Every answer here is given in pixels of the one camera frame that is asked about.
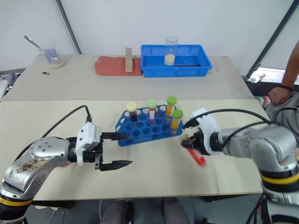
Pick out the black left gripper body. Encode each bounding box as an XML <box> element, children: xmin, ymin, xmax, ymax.
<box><xmin>82</xmin><ymin>132</ymin><xmax>105</xmax><ymax>171</ymax></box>

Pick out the white-labelled red test tube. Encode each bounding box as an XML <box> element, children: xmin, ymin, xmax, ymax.
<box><xmin>147</xmin><ymin>98</ymin><xmax>158</xmax><ymax>120</ymax></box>

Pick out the grey clutter pile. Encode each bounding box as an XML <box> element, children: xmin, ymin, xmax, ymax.
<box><xmin>0</xmin><ymin>68</ymin><xmax>27</xmax><ymax>100</ymax></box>

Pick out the yellow-capped dark red tube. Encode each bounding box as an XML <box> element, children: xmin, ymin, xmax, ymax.
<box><xmin>126</xmin><ymin>102</ymin><xmax>139</xmax><ymax>123</ymax></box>

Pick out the red and black cable bundle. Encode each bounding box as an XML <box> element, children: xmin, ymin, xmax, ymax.
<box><xmin>245</xmin><ymin>193</ymin><xmax>270</xmax><ymax>224</ymax></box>

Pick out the white thin cable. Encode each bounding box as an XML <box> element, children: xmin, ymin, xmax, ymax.
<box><xmin>35</xmin><ymin>199</ymin><xmax>104</xmax><ymax>220</ymax></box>

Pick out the dark rounded shape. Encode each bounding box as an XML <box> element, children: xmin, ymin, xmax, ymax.
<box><xmin>100</xmin><ymin>199</ymin><xmax>135</xmax><ymax>224</ymax></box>

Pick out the green and pink object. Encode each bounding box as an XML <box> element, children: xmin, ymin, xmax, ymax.
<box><xmin>254</xmin><ymin>95</ymin><xmax>270</xmax><ymax>109</ymax></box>

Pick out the purple paper piece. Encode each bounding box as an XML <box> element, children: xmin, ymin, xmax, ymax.
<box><xmin>44</xmin><ymin>48</ymin><xmax>59</xmax><ymax>63</ymax></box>

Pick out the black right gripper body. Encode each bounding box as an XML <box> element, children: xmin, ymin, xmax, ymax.
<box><xmin>192</xmin><ymin>131</ymin><xmax>207</xmax><ymax>155</ymax></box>

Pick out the glass beaker with powder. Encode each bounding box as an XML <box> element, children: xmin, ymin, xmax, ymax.
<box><xmin>38</xmin><ymin>47</ymin><xmax>65</xmax><ymax>69</ymax></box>

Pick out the red flat mat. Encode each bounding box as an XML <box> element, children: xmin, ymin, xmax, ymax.
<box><xmin>94</xmin><ymin>55</ymin><xmax>143</xmax><ymax>77</ymax></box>

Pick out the clear cylinder with grains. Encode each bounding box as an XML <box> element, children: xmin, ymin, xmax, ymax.
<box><xmin>164</xmin><ymin>35</ymin><xmax>179</xmax><ymax>67</ymax></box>

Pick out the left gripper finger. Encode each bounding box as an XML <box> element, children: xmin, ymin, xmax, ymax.
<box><xmin>100</xmin><ymin>160</ymin><xmax>134</xmax><ymax>172</ymax></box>
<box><xmin>101</xmin><ymin>132</ymin><xmax>130</xmax><ymax>141</ymax></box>

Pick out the white object on sill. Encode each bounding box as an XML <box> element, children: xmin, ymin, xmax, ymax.
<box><xmin>248</xmin><ymin>74</ymin><xmax>266</xmax><ymax>83</ymax></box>

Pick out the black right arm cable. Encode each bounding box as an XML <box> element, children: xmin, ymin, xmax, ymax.
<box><xmin>183</xmin><ymin>109</ymin><xmax>273</xmax><ymax>149</ymax></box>

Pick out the blue plastic bin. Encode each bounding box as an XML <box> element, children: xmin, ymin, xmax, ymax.
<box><xmin>140</xmin><ymin>44</ymin><xmax>214</xmax><ymax>78</ymax></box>

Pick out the wooden strip with holes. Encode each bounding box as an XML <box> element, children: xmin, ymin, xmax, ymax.
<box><xmin>125</xmin><ymin>47</ymin><xmax>133</xmax><ymax>73</ymax></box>

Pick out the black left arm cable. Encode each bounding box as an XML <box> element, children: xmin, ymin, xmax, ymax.
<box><xmin>14</xmin><ymin>105</ymin><xmax>94</xmax><ymax>162</ymax></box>

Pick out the person's grey trouser leg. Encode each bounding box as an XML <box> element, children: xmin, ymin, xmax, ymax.
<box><xmin>264</xmin><ymin>92</ymin><xmax>299</xmax><ymax>137</ymax></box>

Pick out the person's bare hand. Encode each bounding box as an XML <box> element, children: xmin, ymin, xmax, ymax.
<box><xmin>267</xmin><ymin>86</ymin><xmax>293</xmax><ymax>106</ymax></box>

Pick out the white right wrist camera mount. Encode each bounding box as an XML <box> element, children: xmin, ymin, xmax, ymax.
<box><xmin>190</xmin><ymin>108</ymin><xmax>221</xmax><ymax>156</ymax></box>

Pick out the red liquid test tube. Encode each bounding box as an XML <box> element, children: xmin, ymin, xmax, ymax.
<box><xmin>179</xmin><ymin>133</ymin><xmax>207</xmax><ymax>167</ymax></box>

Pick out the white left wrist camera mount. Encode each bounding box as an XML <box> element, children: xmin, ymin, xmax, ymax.
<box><xmin>75</xmin><ymin>122</ymin><xmax>102</xmax><ymax>166</ymax></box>

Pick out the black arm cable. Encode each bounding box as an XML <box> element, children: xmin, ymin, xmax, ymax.
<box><xmin>183</xmin><ymin>109</ymin><xmax>273</xmax><ymax>149</ymax></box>
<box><xmin>14</xmin><ymin>105</ymin><xmax>94</xmax><ymax>162</ymax></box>

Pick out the dark diagonal frame pole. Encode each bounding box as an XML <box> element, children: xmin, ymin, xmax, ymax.
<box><xmin>55</xmin><ymin>0</ymin><xmax>83</xmax><ymax>55</ymax></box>
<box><xmin>245</xmin><ymin>0</ymin><xmax>299</xmax><ymax>79</ymax></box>

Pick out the dark bead bracelet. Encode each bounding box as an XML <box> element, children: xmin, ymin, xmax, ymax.
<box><xmin>276</xmin><ymin>84</ymin><xmax>295</xmax><ymax>92</ymax></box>

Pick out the blue test tube rack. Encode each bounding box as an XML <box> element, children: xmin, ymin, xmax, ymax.
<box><xmin>115</xmin><ymin>104</ymin><xmax>184</xmax><ymax>147</ymax></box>

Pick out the green-capped orange test tube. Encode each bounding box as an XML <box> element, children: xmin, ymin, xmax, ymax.
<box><xmin>165</xmin><ymin>96</ymin><xmax>178</xmax><ymax>117</ymax></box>
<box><xmin>170</xmin><ymin>109</ymin><xmax>184</xmax><ymax>130</ymax></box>

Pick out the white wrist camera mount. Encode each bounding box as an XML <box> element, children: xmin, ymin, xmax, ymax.
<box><xmin>190</xmin><ymin>108</ymin><xmax>221</xmax><ymax>156</ymax></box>
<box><xmin>75</xmin><ymin>122</ymin><xmax>102</xmax><ymax>166</ymax></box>

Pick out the metal spoon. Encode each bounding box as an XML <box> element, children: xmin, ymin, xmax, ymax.
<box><xmin>23</xmin><ymin>35</ymin><xmax>53</xmax><ymax>62</ymax></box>

